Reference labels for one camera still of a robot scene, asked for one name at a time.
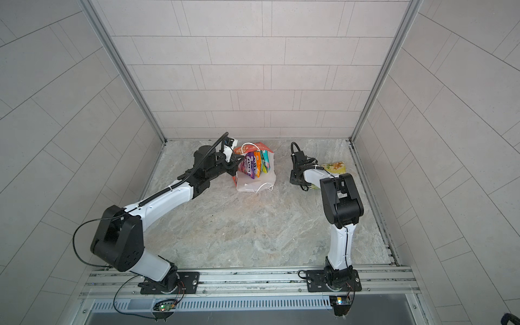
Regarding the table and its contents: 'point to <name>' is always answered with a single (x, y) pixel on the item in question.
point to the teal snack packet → (265, 157)
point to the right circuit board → (341, 304)
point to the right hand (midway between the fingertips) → (298, 177)
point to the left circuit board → (166, 305)
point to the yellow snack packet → (336, 167)
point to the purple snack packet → (248, 164)
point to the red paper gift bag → (265, 181)
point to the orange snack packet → (257, 163)
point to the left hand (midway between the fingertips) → (247, 155)
